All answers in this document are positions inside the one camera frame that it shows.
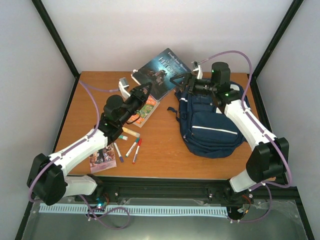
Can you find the light blue cable duct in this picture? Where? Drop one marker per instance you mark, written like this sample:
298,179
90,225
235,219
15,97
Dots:
137,210

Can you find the orange Treehouse book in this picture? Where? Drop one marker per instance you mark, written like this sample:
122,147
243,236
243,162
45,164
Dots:
145,112

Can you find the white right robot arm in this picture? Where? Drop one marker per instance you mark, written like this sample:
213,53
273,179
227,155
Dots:
268,162

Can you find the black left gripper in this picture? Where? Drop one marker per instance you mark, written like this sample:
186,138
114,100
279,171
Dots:
138,93

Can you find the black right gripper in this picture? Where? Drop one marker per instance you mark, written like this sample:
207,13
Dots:
187,76

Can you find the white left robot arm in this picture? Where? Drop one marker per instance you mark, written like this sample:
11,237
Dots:
106,131

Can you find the navy blue backpack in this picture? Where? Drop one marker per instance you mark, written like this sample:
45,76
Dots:
205,131

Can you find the purple cap white marker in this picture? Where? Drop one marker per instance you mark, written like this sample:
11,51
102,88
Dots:
118,152

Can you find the pink illustrated book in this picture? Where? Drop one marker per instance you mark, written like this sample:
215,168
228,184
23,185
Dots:
103,159

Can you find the teal cap white marker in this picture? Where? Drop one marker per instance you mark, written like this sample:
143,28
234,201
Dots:
132,147

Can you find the red cap white marker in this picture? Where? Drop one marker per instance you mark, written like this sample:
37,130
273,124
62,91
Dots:
137,151

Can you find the dark blue Wuthering Heights book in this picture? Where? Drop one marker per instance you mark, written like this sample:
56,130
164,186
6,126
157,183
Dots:
158,71

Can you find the yellow highlighter marker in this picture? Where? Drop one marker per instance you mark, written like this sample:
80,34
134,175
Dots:
130,132

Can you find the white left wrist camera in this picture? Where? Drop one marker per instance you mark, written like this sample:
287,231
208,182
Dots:
123,86

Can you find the black aluminium frame rail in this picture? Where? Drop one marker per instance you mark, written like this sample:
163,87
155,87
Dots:
150,187

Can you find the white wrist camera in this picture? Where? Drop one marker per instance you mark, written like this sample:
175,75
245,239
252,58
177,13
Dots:
123,86
197,69

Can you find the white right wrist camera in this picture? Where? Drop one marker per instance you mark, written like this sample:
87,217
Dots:
197,69

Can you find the green cap white marker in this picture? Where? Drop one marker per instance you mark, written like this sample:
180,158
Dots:
123,137

